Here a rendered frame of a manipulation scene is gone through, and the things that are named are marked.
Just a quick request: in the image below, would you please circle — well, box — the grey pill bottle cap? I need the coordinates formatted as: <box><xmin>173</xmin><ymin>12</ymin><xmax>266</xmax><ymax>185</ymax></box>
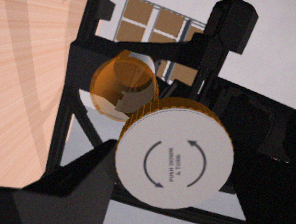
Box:
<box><xmin>115</xmin><ymin>97</ymin><xmax>234</xmax><ymax>209</ymax></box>

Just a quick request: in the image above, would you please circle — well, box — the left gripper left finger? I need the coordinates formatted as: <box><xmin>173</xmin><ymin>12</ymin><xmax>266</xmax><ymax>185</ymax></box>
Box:
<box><xmin>0</xmin><ymin>139</ymin><xmax>118</xmax><ymax>224</ymax></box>

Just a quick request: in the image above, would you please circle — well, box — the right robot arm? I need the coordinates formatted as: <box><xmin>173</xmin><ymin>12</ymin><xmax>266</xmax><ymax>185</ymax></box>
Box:
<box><xmin>155</xmin><ymin>74</ymin><xmax>296</xmax><ymax>169</ymax></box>

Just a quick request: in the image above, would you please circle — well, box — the orange pill bottle with white label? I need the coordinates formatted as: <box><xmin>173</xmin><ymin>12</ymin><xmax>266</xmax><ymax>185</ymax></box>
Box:
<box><xmin>90</xmin><ymin>49</ymin><xmax>159</xmax><ymax>122</ymax></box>

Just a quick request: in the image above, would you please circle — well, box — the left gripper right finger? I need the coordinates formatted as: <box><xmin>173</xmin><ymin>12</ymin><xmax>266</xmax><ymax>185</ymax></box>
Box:
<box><xmin>230</xmin><ymin>141</ymin><xmax>296</xmax><ymax>224</ymax></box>

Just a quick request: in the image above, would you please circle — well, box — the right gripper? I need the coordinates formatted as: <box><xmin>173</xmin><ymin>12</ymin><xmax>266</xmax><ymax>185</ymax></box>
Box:
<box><xmin>117</xmin><ymin>0</ymin><xmax>275</xmax><ymax>138</ymax></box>

